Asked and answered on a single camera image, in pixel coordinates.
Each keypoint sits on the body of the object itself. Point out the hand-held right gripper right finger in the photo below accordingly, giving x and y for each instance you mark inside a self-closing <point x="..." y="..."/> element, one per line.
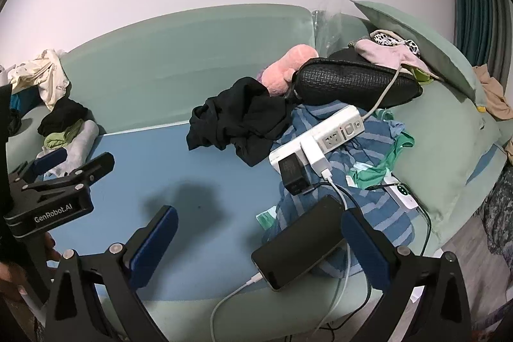
<point x="364" y="250"/>

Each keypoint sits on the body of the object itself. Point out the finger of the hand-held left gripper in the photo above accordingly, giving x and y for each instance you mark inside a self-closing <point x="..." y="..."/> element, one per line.
<point x="96" y="165"/>
<point x="50" y="161"/>

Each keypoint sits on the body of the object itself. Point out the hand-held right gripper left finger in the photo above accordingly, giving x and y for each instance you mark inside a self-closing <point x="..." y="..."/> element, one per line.
<point x="156" y="244"/>

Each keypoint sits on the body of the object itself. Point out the person's left hand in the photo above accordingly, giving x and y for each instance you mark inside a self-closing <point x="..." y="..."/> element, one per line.
<point x="12" y="276"/>

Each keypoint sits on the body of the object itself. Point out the olive green garment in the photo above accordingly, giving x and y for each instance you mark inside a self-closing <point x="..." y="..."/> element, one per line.
<point x="60" y="139"/>

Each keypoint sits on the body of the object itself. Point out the grey sweater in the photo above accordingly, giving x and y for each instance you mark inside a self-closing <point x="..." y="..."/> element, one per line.
<point x="86" y="141"/>

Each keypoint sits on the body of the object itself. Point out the black folded garment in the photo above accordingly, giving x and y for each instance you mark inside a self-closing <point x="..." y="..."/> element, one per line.
<point x="64" y="115"/>

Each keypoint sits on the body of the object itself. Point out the white power bank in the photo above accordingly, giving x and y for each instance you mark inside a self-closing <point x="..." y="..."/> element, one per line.
<point x="404" y="197"/>

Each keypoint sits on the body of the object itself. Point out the teal bag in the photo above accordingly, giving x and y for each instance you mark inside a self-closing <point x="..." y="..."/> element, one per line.
<point x="22" y="101"/>

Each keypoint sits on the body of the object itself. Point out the black smartphone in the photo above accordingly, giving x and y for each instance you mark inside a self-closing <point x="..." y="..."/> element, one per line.
<point x="296" y="242"/>

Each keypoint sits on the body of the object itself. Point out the cream patterned garment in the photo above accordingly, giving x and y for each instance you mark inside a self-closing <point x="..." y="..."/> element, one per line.
<point x="44" y="81"/>

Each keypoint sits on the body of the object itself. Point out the blue mat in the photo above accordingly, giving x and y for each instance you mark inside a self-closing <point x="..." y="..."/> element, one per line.
<point x="180" y="165"/>

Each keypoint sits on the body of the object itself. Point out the blue striped garment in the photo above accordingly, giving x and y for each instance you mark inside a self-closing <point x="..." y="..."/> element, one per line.
<point x="372" y="149"/>

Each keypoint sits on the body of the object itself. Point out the mint green cloth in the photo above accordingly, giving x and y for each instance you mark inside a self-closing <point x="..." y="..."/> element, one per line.
<point x="266" y="220"/>

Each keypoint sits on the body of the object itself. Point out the black charger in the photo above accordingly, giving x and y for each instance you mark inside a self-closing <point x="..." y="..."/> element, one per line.
<point x="294" y="173"/>

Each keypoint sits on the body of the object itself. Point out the white charger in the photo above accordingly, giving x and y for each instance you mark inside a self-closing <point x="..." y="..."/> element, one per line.
<point x="316" y="157"/>

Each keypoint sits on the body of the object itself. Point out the large green pillow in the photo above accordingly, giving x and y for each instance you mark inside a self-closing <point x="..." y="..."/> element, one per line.
<point x="441" y="149"/>

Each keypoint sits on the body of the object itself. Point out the white power strip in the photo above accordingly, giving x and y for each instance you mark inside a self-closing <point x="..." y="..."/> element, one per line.
<point x="340" y="125"/>

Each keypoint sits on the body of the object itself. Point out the green sofa bed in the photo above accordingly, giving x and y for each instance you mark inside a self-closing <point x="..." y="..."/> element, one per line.
<point x="180" y="57"/>

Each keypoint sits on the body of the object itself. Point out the grey patterned blanket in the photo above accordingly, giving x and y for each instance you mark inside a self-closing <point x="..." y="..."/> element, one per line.
<point x="499" y="205"/>

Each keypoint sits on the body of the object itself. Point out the black woven bag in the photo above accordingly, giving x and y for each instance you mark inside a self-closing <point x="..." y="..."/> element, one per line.
<point x="344" y="81"/>

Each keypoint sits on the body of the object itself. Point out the yellow-green garment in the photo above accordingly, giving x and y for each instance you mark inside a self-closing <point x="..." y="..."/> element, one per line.
<point x="421" y="76"/>

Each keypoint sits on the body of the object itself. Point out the pink garment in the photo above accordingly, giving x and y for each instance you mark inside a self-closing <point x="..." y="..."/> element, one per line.
<point x="380" y="53"/>

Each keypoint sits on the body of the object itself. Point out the pink plush toy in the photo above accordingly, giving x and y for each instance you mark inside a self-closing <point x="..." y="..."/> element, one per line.
<point x="288" y="65"/>

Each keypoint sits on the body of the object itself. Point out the beige garment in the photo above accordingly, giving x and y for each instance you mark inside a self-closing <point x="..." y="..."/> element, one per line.
<point x="491" y="93"/>

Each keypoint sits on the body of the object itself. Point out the black and white patterned garment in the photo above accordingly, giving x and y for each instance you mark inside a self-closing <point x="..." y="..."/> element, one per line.
<point x="384" y="37"/>

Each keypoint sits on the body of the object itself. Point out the clear plastic bag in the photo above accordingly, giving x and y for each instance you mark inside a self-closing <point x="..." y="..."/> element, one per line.
<point x="330" y="25"/>

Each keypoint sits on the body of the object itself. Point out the teal curtain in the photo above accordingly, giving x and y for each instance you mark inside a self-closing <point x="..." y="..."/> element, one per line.
<point x="473" y="5"/>

